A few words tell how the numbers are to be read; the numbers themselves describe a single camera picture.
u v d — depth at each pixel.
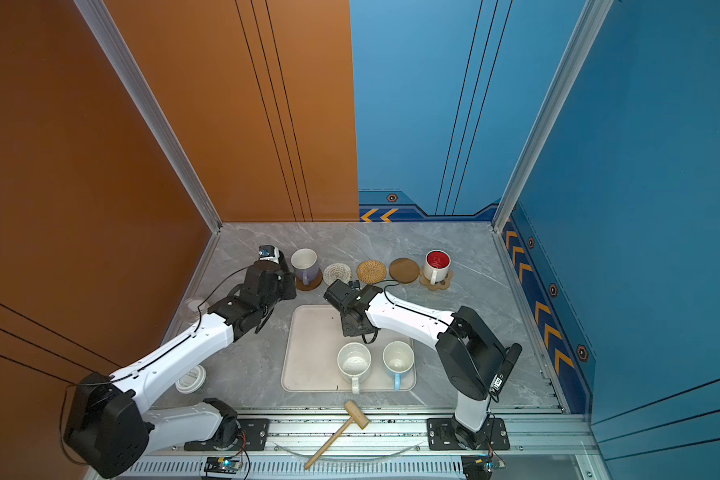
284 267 1.74
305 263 1.02
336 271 1.05
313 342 0.94
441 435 0.73
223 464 0.71
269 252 0.72
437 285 0.99
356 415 0.75
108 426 0.40
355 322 0.61
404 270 1.06
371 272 1.05
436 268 0.97
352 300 0.67
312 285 1.00
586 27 0.71
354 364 0.84
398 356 0.81
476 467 0.70
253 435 0.74
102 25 0.71
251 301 0.61
